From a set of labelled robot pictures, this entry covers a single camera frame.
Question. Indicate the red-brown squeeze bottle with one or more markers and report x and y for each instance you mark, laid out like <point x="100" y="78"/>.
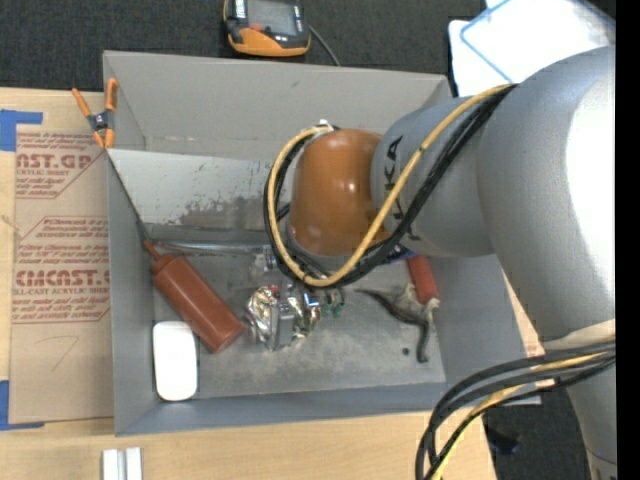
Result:
<point x="197" y="300"/>

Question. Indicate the grey metal bin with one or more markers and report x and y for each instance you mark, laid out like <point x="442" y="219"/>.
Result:
<point x="210" y="108"/>

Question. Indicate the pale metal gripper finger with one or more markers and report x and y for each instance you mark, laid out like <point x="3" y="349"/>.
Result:
<point x="284" y="325"/>

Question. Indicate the clear glass thing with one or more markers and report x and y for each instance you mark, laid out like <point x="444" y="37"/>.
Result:
<point x="263" y="263"/>

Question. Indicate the red cylinder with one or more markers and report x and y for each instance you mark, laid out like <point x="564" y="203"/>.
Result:
<point x="422" y="275"/>

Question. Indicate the grey toy lizard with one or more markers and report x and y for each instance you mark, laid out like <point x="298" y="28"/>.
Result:
<point x="411" y="310"/>

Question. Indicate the brown cardboard board, red print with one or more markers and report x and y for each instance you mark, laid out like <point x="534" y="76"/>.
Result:
<point x="60" y="248"/>

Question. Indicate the crumpled silver foil packet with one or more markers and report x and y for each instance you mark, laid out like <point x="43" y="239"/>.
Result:
<point x="261" y="313"/>

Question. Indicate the white oval soap bar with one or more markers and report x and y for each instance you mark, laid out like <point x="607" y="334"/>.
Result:
<point x="175" y="360"/>

